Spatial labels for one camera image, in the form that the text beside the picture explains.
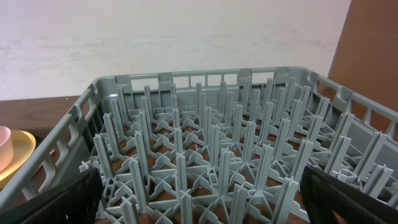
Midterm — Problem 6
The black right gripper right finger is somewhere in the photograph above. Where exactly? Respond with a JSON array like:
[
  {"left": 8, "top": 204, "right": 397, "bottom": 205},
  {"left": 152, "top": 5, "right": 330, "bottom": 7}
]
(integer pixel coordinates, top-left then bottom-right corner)
[{"left": 300, "top": 166, "right": 397, "bottom": 223}]

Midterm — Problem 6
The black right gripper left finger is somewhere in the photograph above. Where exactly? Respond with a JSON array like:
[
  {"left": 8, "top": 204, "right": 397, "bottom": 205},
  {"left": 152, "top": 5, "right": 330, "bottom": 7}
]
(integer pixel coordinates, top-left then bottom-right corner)
[{"left": 1, "top": 167, "right": 103, "bottom": 224}]

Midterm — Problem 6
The grey dishwasher rack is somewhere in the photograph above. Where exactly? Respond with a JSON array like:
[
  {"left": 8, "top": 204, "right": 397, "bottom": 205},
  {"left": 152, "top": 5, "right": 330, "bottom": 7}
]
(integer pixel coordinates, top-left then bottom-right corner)
[{"left": 1, "top": 67, "right": 397, "bottom": 223}]

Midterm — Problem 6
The yellow plate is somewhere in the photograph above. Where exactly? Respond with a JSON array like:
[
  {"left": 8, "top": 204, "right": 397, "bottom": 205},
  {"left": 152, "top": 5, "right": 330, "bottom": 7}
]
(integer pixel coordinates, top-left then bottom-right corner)
[{"left": 1, "top": 129, "right": 36, "bottom": 189}]

